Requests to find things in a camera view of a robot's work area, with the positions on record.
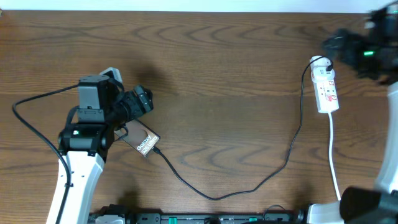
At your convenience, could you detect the bronze Galaxy smartphone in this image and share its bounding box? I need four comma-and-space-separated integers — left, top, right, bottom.
114, 119, 160, 157

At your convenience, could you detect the black charger cable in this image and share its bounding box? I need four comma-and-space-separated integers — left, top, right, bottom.
151, 56, 335, 201

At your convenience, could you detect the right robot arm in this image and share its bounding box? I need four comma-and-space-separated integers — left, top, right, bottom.
292, 1, 397, 223

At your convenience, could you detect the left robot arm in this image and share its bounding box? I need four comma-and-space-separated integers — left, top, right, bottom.
47, 72, 154, 223

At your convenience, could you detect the white power strip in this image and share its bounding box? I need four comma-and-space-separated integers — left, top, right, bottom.
310, 55, 339, 114

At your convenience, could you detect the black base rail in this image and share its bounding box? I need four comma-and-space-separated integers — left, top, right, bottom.
87, 204, 307, 224

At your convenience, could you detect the white power strip cord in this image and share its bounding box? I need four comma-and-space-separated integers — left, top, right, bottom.
328, 113, 342, 202

